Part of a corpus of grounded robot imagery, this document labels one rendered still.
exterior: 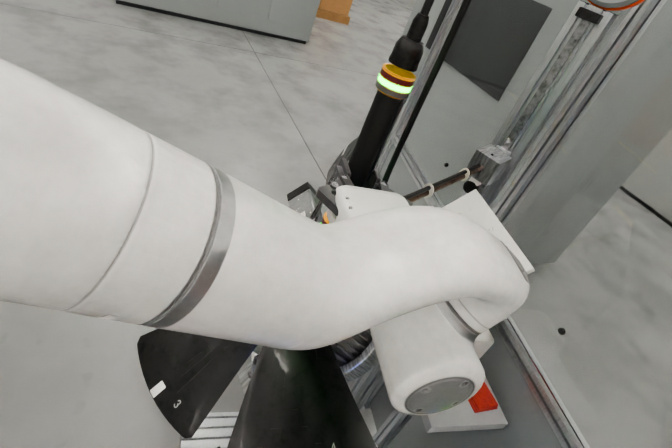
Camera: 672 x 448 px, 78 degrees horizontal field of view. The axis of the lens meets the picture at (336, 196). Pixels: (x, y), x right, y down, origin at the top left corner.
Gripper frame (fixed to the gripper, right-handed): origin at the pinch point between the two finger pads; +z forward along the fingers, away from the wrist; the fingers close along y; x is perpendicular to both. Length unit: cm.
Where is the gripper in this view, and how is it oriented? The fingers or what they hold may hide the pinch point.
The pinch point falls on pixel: (357, 176)
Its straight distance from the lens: 59.1
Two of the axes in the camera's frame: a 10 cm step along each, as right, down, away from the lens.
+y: 9.3, 1.4, 3.4
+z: -1.8, -6.2, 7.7
